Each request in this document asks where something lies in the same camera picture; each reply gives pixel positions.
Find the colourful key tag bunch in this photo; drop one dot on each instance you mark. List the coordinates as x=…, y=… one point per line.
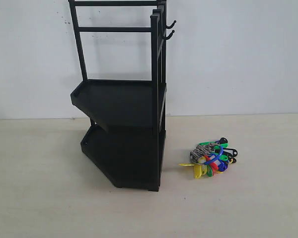
x=211, y=158

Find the black two-tier storage rack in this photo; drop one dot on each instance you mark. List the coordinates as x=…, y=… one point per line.
x=127, y=133

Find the black metal hook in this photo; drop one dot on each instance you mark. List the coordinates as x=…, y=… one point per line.
x=165, y=38
x=171, y=25

